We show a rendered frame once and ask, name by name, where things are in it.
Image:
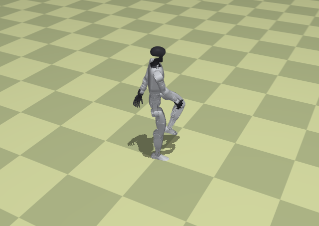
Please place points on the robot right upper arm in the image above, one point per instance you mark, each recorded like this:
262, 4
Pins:
160, 81

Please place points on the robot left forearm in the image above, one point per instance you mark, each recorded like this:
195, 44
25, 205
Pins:
144, 85

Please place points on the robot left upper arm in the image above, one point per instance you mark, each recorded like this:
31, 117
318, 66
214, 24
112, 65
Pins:
146, 75

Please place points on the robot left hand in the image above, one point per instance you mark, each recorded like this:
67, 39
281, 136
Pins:
137, 99

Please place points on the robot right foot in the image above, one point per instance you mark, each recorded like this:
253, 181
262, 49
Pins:
161, 157

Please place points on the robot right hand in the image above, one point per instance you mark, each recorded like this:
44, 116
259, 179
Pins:
179, 104

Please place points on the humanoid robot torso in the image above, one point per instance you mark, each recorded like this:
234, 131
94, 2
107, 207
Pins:
154, 96

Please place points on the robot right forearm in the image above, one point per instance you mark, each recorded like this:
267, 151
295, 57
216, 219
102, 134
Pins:
170, 96

